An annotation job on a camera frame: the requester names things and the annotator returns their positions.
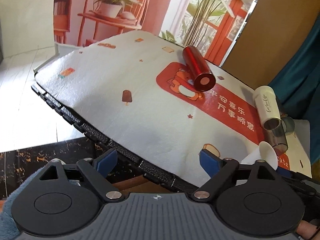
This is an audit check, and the small white paper cup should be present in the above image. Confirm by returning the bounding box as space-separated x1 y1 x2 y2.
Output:
240 141 278 170

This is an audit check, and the clear brown plastic cup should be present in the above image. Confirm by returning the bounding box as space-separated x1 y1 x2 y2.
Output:
264 124 288 156

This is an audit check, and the dark grey translucent cup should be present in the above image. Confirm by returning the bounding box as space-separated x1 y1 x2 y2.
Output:
279 105 295 134

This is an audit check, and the white tall paper cup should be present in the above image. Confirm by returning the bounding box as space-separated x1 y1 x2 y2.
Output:
253 86 281 130

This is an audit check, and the red metallic tumbler cup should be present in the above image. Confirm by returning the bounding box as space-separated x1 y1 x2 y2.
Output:
182 46 216 92

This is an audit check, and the pink room scene backdrop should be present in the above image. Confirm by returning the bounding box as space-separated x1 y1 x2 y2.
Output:
53 0 259 66

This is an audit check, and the blue fuzzy cloth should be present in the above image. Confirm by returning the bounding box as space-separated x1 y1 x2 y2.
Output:
1 164 57 239

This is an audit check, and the black folding table edge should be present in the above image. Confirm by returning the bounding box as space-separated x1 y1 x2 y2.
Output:
31 83 198 194

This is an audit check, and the teal curtain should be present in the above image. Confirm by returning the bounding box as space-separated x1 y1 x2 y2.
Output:
269 18 319 164

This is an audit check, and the white cartoon print tablecloth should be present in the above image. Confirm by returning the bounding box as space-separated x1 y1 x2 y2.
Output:
34 29 313 188

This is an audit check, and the brown cardboard panel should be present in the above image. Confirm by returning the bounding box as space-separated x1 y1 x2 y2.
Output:
222 0 319 89

